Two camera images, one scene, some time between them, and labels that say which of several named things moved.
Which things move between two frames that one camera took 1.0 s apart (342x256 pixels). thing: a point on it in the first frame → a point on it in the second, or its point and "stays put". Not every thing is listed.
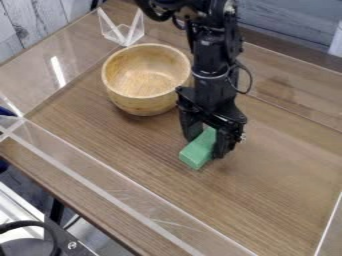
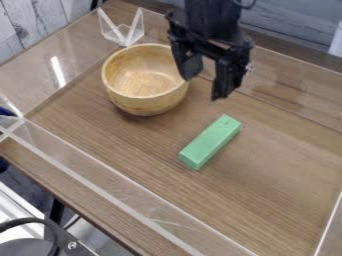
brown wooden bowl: x=142 y=75 stays put
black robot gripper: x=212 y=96 → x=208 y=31
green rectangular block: x=197 y=154 stays put
